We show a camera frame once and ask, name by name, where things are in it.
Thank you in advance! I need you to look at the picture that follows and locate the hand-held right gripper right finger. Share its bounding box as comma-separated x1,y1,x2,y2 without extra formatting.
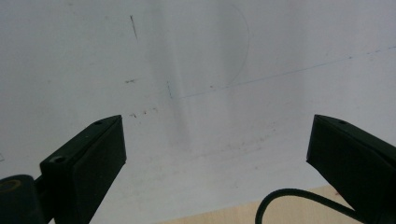
305,114,396,224

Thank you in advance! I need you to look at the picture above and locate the white paper sheet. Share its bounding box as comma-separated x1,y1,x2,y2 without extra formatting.
0,0,396,224

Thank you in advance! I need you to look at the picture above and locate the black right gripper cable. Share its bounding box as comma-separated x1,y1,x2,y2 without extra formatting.
254,188,363,224

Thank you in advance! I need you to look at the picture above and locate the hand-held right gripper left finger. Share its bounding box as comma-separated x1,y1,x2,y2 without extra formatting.
39,114,127,224

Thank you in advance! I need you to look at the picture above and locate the light wooden table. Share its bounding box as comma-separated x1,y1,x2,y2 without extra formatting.
155,184,363,224

